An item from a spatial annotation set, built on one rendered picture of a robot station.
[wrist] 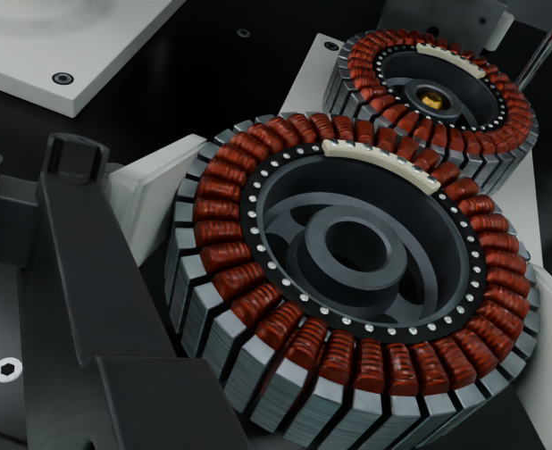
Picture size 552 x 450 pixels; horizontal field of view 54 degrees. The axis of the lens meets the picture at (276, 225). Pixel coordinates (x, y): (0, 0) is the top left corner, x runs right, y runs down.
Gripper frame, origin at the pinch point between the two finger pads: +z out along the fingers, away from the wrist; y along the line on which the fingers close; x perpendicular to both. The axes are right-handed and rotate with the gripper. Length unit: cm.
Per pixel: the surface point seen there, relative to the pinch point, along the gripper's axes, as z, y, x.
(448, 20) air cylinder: 25.4, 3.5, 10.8
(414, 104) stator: 13.5, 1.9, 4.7
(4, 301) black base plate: 1.2, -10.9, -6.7
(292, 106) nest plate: 14.6, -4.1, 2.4
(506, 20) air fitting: 25.8, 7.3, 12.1
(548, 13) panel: 37.5, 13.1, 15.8
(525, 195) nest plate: 14.6, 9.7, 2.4
